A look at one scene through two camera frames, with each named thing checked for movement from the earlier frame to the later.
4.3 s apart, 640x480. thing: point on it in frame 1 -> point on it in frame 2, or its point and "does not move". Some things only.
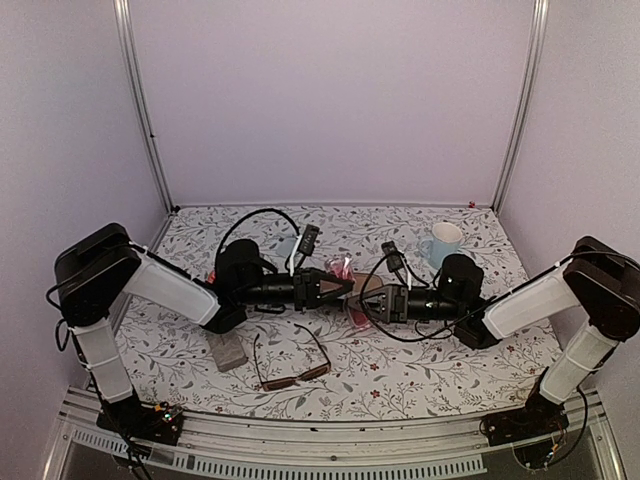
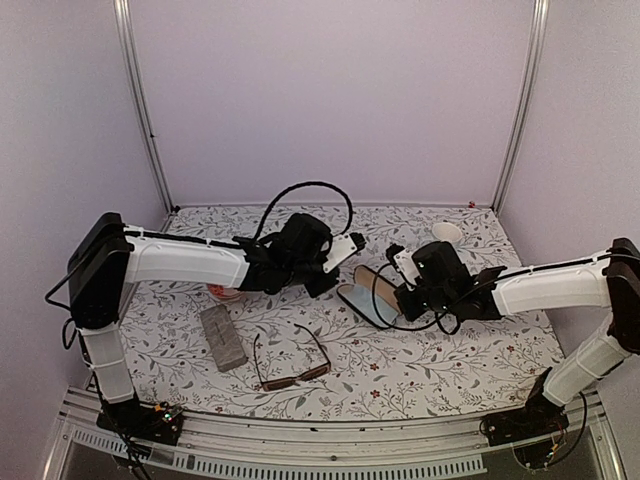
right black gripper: (394, 303) -> (409, 310)
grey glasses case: (228, 350) does not move
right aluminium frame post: (535, 46) does not move
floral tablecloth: (306, 364) does not move
